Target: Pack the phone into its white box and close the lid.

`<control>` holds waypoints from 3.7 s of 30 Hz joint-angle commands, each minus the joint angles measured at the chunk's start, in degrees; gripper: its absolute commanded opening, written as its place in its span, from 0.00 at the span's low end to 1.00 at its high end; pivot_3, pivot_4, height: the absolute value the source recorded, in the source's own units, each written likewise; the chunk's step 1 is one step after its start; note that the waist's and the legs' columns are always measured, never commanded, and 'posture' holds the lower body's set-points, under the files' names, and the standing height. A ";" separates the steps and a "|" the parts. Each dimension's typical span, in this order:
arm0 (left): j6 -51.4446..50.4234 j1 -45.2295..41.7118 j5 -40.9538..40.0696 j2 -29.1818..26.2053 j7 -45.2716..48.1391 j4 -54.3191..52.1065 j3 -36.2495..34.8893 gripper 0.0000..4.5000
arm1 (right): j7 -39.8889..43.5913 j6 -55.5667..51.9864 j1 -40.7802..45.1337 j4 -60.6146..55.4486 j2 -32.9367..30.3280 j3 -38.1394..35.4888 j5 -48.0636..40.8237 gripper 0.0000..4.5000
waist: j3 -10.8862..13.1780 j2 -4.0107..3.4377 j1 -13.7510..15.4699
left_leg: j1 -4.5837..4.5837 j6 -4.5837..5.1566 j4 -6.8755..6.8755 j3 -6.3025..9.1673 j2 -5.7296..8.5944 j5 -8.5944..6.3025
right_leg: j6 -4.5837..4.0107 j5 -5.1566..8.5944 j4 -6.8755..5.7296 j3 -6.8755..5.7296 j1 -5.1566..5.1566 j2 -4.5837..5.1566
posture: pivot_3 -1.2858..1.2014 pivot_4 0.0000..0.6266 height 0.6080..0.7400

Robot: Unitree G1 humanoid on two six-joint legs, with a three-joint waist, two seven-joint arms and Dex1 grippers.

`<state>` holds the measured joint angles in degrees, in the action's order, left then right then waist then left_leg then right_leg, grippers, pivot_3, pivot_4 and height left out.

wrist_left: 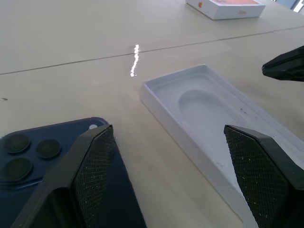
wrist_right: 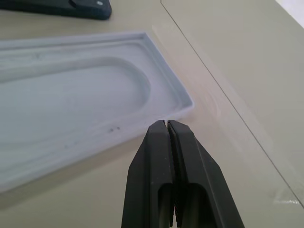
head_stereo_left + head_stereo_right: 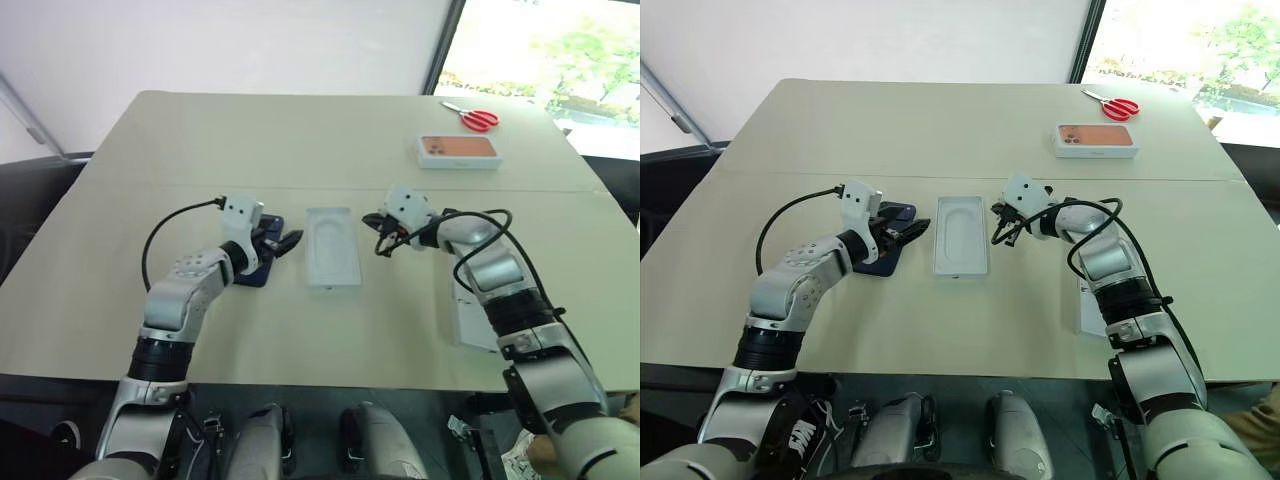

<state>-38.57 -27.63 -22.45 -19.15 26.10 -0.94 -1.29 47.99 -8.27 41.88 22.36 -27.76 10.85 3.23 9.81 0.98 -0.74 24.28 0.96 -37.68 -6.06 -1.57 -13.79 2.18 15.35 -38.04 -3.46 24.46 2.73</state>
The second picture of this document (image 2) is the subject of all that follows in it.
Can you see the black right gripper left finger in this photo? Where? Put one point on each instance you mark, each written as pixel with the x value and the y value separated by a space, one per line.
pixel 149 166

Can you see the white phone box tray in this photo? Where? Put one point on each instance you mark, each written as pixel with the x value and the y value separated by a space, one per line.
pixel 71 107

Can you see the black phone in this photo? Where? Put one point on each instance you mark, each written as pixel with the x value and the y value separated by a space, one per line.
pixel 47 7

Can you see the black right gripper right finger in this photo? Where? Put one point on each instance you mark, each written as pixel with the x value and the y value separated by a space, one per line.
pixel 199 180

